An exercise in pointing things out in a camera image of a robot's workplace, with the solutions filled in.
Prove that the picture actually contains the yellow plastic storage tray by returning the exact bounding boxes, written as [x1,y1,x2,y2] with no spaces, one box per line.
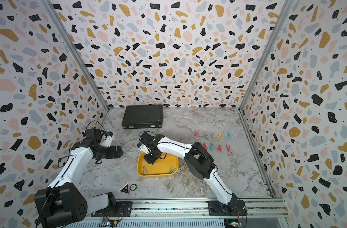
[137,153,179,178]

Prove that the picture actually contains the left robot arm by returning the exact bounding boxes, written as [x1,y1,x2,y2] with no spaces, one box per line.
[34,128,123,228]

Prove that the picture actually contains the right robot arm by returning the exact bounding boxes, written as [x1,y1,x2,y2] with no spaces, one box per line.
[137,132,247,216]

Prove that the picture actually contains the black hard case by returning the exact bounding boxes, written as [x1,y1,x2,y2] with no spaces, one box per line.
[122,104,164,129]

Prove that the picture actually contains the black triangle marker sticker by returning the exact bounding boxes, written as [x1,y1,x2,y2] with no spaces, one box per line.
[119,183,130,195]

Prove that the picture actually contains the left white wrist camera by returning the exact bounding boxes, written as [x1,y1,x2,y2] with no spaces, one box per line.
[100,132,115,148]

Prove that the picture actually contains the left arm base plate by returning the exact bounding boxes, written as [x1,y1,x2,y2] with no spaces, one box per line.
[94,201,133,218]

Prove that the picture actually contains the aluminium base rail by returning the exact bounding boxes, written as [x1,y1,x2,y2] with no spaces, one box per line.
[70,198,291,228]

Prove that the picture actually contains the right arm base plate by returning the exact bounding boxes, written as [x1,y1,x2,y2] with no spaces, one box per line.
[208,200,247,216]

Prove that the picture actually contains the left frame aluminium post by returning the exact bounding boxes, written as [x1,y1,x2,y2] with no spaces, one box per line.
[40,0,109,111]

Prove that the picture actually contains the frame aluminium post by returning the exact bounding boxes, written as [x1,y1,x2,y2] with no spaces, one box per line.
[239,0,294,112]
[40,0,109,111]

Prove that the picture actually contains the right frame aluminium post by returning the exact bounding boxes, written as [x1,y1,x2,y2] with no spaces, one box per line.
[239,0,294,112]

